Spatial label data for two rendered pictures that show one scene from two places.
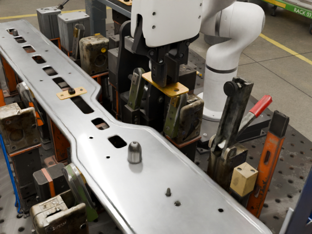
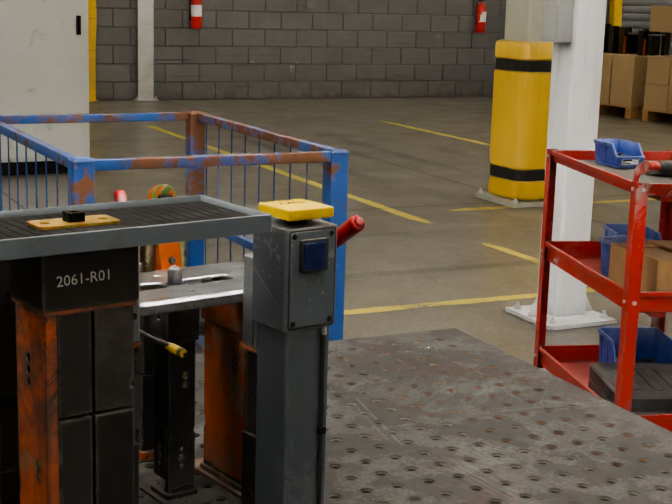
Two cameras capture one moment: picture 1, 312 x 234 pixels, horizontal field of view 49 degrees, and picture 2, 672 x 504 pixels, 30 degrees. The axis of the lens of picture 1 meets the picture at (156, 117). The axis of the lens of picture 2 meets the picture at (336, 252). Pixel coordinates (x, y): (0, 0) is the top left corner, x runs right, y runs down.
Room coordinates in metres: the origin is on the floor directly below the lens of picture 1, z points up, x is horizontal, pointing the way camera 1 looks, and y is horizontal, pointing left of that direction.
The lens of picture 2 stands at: (1.49, -1.06, 1.38)
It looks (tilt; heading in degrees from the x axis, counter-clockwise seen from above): 12 degrees down; 90
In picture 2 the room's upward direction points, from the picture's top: 2 degrees clockwise
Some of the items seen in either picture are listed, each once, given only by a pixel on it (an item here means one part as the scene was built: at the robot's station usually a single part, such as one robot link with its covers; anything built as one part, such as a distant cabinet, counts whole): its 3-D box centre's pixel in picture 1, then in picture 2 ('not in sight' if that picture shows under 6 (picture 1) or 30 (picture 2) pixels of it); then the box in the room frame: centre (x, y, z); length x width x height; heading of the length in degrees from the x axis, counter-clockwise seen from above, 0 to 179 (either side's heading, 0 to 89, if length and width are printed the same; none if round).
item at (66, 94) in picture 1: (71, 91); not in sight; (0.85, 0.25, 1.01); 0.08 x 0.04 x 0.01; 126
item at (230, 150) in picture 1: (230, 152); not in sight; (0.54, -0.16, 1.06); 0.03 x 0.01 x 0.03; 127
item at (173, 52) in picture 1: (178, 59); not in sight; (0.50, -0.03, 1.28); 0.03 x 0.03 x 0.07; 37
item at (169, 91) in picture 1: (164, 80); not in sight; (0.49, -0.01, 1.25); 0.08 x 0.04 x 0.01; 37
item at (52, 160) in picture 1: (65, 123); not in sight; (0.91, 0.30, 0.84); 0.17 x 0.06 x 0.29; 127
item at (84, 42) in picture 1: (96, 88); not in sight; (1.07, 0.22, 0.89); 0.13 x 0.11 x 0.38; 127
